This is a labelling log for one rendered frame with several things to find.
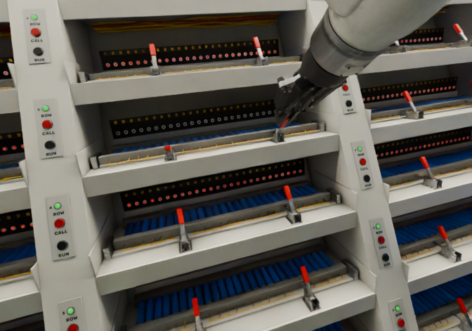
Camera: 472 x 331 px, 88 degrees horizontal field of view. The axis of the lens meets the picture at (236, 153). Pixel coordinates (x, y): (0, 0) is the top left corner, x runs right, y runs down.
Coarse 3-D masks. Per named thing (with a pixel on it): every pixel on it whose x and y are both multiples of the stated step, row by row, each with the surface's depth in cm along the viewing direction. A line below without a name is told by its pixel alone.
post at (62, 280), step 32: (32, 0) 53; (64, 32) 55; (32, 64) 51; (32, 96) 50; (64, 96) 52; (32, 128) 50; (64, 128) 51; (96, 128) 66; (32, 160) 49; (64, 160) 50; (32, 192) 48; (64, 192) 49; (96, 224) 54; (64, 288) 47; (96, 288) 49; (96, 320) 48
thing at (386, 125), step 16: (432, 80) 91; (448, 80) 93; (368, 96) 86; (384, 96) 88; (400, 96) 90; (416, 96) 91; (432, 96) 93; (448, 96) 94; (464, 96) 92; (368, 112) 65; (384, 112) 75; (400, 112) 76; (416, 112) 70; (432, 112) 76; (448, 112) 75; (464, 112) 73; (384, 128) 67; (400, 128) 68; (416, 128) 70; (432, 128) 71; (448, 128) 73
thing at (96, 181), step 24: (264, 120) 78; (312, 120) 71; (336, 120) 63; (96, 144) 62; (120, 144) 69; (264, 144) 61; (288, 144) 61; (312, 144) 62; (336, 144) 64; (96, 168) 55; (120, 168) 54; (144, 168) 53; (168, 168) 54; (192, 168) 56; (216, 168) 57; (240, 168) 59; (96, 192) 52
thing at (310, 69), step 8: (304, 56) 38; (312, 56) 36; (304, 64) 38; (312, 64) 36; (296, 72) 40; (304, 72) 38; (312, 72) 37; (320, 72) 36; (328, 72) 35; (296, 80) 40; (304, 80) 40; (312, 80) 38; (320, 80) 37; (328, 80) 36; (336, 80) 36; (344, 80) 38; (304, 88) 42; (328, 88) 38
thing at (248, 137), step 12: (252, 132) 65; (264, 132) 65; (288, 132) 67; (300, 132) 68; (180, 144) 60; (192, 144) 60; (204, 144) 61; (216, 144) 62; (228, 144) 61; (108, 156) 56; (120, 156) 57; (132, 156) 57; (144, 156) 58; (156, 156) 57
